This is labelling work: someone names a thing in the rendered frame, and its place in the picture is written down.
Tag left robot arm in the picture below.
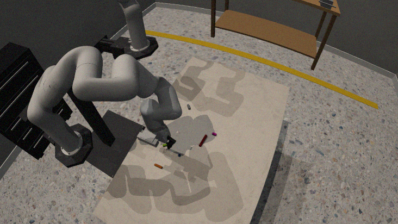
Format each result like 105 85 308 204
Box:
116 0 150 52

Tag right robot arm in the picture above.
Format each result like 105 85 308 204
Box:
27 46 182 156

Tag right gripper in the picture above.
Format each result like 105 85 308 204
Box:
156 124 176 150

